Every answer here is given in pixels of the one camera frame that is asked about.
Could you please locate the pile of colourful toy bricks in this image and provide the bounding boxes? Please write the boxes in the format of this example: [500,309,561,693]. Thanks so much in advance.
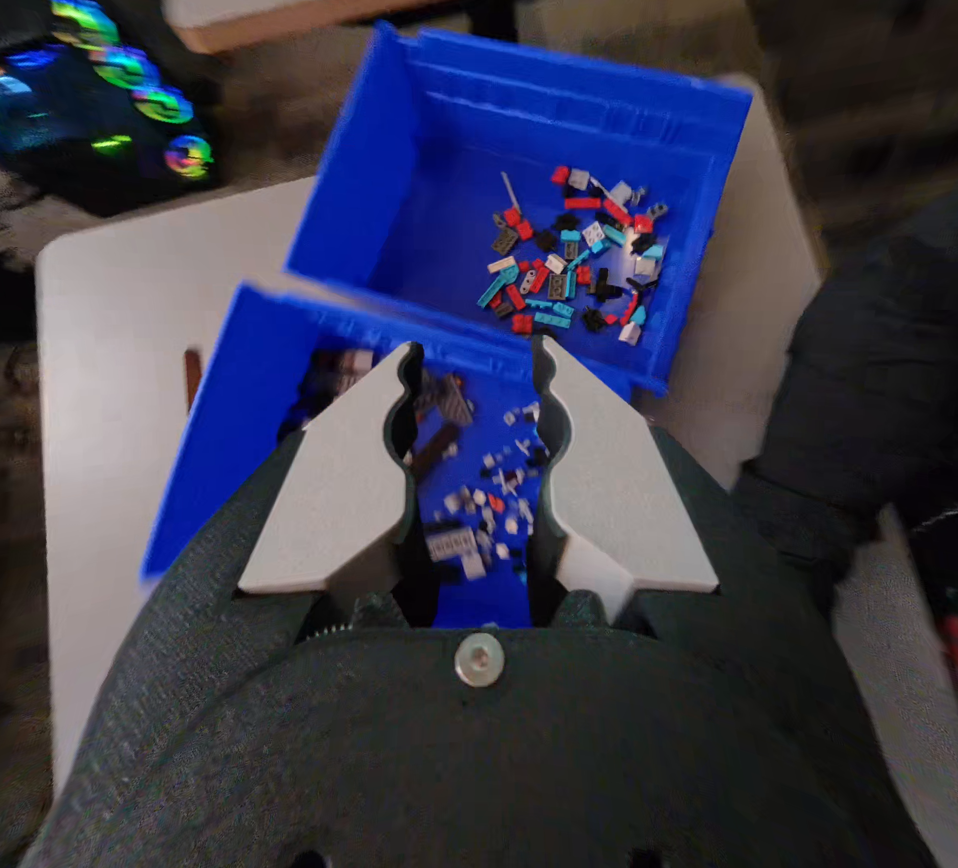
[478,165,669,347]

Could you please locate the blue bin with grey bricks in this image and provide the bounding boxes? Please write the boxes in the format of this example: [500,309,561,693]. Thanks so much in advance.
[140,282,637,630]

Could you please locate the blue bin with teal bricks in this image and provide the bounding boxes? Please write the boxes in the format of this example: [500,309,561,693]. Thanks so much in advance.
[284,21,753,398]

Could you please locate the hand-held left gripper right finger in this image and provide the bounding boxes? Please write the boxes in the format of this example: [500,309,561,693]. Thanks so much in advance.
[527,335,721,626]

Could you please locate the pile of grey toy bricks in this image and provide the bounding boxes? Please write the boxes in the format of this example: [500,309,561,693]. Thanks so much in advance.
[280,348,551,585]

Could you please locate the person's black jacket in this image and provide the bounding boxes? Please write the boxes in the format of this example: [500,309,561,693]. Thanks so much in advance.
[733,195,958,615]

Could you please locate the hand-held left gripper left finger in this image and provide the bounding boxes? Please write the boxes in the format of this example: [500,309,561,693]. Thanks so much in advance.
[237,341,439,626]

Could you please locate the computer with rainbow fans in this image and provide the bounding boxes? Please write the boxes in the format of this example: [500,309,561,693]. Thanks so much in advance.
[0,0,222,214]

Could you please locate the grey desk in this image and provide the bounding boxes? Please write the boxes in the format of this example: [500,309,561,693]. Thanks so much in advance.
[33,73,824,802]

